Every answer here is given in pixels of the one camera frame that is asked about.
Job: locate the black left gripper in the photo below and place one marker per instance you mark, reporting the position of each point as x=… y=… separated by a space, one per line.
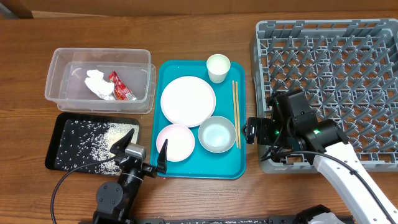
x=152 y=170

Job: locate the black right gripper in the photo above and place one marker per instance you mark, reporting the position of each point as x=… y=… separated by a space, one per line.
x=265 y=126

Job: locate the pink small bowl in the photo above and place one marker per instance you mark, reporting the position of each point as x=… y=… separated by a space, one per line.
x=181 y=142

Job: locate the wooden chopstick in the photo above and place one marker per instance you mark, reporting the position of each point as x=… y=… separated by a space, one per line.
x=235 y=113
x=238 y=114

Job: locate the red snack wrapper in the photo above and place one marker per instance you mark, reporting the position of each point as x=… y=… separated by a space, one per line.
x=121 y=91

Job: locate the pink round plate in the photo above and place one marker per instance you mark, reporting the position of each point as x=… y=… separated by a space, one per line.
x=188 y=101

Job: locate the white tissue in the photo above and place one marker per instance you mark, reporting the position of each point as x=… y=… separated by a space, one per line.
x=98 y=85

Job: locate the grey round bowl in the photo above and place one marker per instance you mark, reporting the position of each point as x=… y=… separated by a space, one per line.
x=217 y=134

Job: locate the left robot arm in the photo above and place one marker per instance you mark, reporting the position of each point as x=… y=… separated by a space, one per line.
x=115 y=199

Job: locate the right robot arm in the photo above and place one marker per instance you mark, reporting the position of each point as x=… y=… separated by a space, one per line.
x=327 y=148

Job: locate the grey dishwasher rack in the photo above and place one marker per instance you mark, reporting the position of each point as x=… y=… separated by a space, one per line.
x=348 y=72

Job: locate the clear plastic waste bin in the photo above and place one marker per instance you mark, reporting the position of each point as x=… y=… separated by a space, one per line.
x=65 y=84

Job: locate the black tray with rice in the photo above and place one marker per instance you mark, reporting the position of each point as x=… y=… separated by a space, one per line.
x=80 y=139

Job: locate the teal plastic tray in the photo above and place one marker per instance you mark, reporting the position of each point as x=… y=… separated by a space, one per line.
x=201 y=163

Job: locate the white paper cup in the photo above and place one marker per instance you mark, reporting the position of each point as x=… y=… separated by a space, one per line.
x=218 y=66

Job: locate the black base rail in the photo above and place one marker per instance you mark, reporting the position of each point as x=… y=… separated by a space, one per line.
x=275 y=219

